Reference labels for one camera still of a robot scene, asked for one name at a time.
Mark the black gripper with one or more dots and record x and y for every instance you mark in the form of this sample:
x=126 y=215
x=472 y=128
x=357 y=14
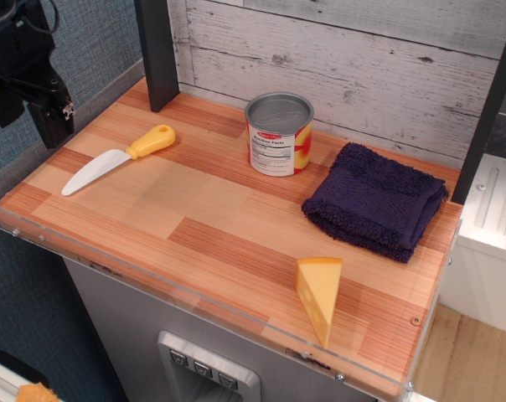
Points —
x=26 y=75

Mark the yellow cheese wedge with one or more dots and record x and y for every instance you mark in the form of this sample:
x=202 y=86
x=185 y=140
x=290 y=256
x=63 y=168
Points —
x=317 y=285

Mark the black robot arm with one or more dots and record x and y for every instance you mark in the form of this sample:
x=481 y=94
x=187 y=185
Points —
x=34 y=10

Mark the tin can with label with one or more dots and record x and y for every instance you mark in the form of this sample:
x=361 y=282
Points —
x=279 y=133

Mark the orange object at corner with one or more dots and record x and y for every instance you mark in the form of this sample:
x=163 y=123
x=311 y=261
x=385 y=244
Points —
x=35 y=393

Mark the silver dispenser panel with buttons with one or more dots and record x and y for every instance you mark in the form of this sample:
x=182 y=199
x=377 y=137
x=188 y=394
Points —
x=197 y=374

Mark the folded dark purple towel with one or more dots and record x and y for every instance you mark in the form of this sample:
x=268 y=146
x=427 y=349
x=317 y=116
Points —
x=375 y=202

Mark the yellow handled white knife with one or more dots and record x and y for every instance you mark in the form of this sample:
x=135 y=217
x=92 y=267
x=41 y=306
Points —
x=156 y=139

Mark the dark left vertical post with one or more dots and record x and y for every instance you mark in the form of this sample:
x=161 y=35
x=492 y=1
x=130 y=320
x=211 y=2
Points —
x=158 y=55

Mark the dark vertical post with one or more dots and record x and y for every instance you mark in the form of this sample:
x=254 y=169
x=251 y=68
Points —
x=482 y=133
x=158 y=55

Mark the dark right vertical post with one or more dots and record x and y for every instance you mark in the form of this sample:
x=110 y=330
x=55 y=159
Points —
x=482 y=133

